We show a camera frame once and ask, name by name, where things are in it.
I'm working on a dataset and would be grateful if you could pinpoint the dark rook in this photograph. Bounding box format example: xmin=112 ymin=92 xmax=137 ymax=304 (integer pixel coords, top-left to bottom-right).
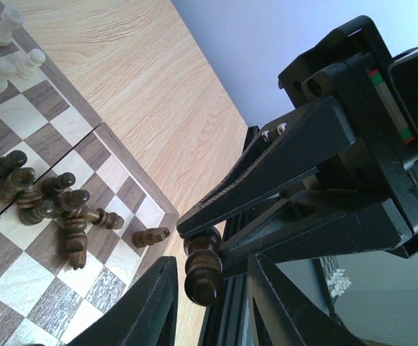
xmin=132 ymin=227 xmax=170 ymax=248

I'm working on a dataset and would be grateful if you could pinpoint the pile of dark chess pieces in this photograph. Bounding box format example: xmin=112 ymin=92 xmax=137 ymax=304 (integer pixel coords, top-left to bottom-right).
xmin=0 ymin=150 xmax=124 ymax=270

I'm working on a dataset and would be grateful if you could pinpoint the row of white chess pieces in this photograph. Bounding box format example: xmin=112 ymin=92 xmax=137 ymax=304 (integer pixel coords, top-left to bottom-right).
xmin=0 ymin=6 xmax=46 ymax=94

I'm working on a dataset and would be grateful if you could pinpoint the dark piece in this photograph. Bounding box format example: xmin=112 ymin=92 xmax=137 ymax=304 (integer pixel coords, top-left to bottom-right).
xmin=184 ymin=226 xmax=224 ymax=307

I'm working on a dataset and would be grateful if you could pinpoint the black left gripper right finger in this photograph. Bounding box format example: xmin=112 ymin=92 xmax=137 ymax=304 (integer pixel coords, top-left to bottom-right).
xmin=247 ymin=255 xmax=364 ymax=345

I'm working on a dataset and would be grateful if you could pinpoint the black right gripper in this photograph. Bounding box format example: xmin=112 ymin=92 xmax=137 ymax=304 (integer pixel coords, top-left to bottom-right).
xmin=177 ymin=15 xmax=418 ymax=252

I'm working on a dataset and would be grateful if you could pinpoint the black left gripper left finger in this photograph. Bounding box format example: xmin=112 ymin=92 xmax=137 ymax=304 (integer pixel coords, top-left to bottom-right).
xmin=69 ymin=256 xmax=179 ymax=345

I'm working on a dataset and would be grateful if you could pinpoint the wooden chess board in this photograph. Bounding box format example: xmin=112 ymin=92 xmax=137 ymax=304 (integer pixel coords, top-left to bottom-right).
xmin=0 ymin=0 xmax=180 ymax=346

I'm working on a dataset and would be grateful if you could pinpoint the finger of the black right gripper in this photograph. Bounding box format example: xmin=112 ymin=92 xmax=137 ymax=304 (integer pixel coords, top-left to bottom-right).
xmin=218 ymin=190 xmax=411 ymax=269

